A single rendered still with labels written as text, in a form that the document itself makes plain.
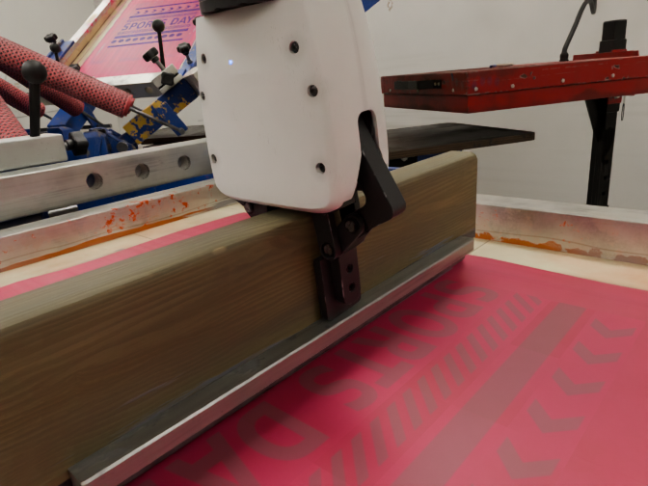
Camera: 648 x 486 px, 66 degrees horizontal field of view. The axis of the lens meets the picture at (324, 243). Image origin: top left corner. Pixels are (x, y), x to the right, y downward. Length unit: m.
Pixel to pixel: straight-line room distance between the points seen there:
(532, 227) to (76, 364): 0.41
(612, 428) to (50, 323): 0.25
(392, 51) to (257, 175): 2.42
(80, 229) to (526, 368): 0.50
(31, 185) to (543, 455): 0.60
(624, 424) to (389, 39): 2.49
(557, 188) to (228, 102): 2.16
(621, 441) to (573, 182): 2.09
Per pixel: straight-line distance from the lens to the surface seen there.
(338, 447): 0.26
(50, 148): 0.75
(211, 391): 0.25
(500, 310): 0.38
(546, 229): 0.50
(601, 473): 0.26
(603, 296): 0.42
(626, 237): 0.49
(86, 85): 1.14
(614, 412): 0.30
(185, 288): 0.23
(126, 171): 0.74
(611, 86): 1.45
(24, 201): 0.69
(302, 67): 0.23
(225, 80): 0.27
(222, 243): 0.24
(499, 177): 2.45
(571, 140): 2.32
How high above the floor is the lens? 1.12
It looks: 19 degrees down
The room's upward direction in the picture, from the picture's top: 5 degrees counter-clockwise
